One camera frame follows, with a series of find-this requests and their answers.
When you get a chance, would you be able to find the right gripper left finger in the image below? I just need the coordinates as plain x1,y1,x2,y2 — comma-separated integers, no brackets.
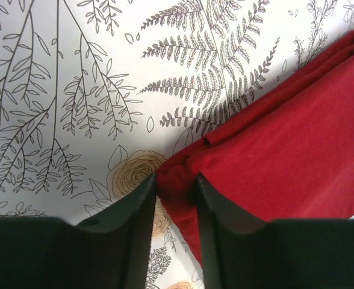
0,175,157,288

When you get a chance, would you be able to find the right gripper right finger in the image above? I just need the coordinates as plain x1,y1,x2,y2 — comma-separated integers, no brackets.
194,175,354,288

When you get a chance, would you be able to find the red t-shirt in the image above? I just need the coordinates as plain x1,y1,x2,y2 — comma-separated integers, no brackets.
157,31,354,261

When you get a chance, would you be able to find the floral patterned table mat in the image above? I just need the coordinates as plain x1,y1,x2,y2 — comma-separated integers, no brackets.
0,1,354,288

